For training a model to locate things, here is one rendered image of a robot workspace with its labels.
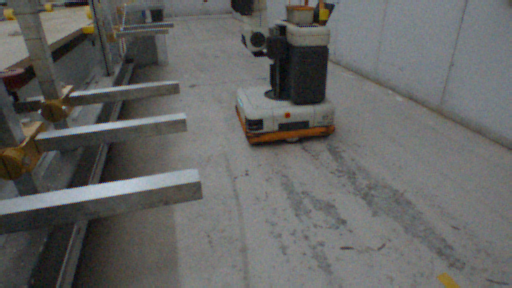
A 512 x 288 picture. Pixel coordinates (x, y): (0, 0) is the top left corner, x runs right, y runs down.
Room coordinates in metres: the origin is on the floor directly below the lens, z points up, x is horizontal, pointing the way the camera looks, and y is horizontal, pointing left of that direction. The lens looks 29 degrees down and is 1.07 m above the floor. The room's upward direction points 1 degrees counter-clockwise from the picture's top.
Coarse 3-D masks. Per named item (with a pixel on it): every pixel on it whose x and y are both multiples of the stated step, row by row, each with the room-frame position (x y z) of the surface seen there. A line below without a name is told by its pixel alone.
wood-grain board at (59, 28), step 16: (48, 16) 2.61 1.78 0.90; (64, 16) 2.49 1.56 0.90; (80, 16) 2.38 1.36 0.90; (0, 32) 1.59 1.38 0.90; (48, 32) 1.48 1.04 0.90; (64, 32) 1.45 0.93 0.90; (80, 32) 1.58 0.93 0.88; (0, 48) 1.08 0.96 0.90; (16, 48) 1.06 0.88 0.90; (0, 64) 0.80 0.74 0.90; (16, 64) 0.82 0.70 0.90
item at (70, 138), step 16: (80, 128) 0.50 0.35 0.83; (96, 128) 0.50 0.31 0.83; (112, 128) 0.50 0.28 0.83; (128, 128) 0.51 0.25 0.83; (144, 128) 0.52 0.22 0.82; (160, 128) 0.53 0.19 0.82; (176, 128) 0.54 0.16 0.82; (48, 144) 0.47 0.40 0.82; (64, 144) 0.48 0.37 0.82; (80, 144) 0.48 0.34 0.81; (96, 144) 0.49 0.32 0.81
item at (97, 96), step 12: (144, 84) 0.78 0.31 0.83; (156, 84) 0.77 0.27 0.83; (168, 84) 0.77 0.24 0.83; (72, 96) 0.70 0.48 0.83; (84, 96) 0.71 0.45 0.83; (96, 96) 0.72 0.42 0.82; (108, 96) 0.73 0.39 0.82; (120, 96) 0.74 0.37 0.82; (132, 96) 0.75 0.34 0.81; (144, 96) 0.76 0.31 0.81; (24, 108) 0.67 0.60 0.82; (36, 108) 0.68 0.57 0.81
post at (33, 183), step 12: (0, 84) 0.44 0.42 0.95; (0, 96) 0.43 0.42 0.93; (0, 108) 0.42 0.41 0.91; (12, 108) 0.45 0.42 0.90; (0, 120) 0.42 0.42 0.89; (12, 120) 0.43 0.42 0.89; (0, 132) 0.41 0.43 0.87; (12, 132) 0.42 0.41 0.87; (0, 144) 0.41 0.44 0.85; (12, 144) 0.42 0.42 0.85; (36, 168) 0.44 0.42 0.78; (12, 180) 0.41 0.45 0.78; (24, 180) 0.41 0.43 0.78; (36, 180) 0.43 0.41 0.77; (24, 192) 0.41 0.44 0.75; (36, 192) 0.42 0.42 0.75
